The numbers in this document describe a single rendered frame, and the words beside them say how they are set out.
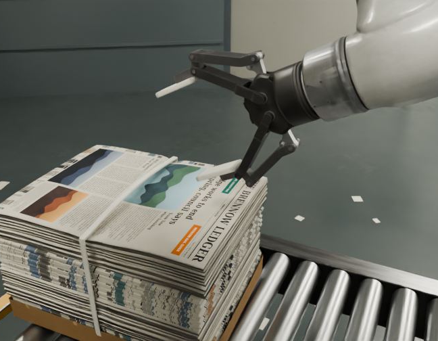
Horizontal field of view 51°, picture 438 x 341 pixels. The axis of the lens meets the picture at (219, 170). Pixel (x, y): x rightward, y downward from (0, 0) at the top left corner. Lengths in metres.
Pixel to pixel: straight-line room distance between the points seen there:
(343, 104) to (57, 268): 0.50
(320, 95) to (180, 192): 0.33
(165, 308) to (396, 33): 0.46
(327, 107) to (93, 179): 0.46
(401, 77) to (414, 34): 0.04
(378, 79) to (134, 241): 0.38
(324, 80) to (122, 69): 4.18
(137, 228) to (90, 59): 4.02
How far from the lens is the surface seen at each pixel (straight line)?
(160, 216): 0.71
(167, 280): 0.65
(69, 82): 4.74
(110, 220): 0.72
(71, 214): 0.75
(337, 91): 0.53
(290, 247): 1.04
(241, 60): 0.59
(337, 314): 0.91
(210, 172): 0.67
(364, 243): 2.49
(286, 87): 0.55
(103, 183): 0.82
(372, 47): 0.51
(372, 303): 0.94
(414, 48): 0.50
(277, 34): 4.79
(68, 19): 4.60
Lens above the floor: 1.42
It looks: 28 degrees down
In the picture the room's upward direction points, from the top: straight up
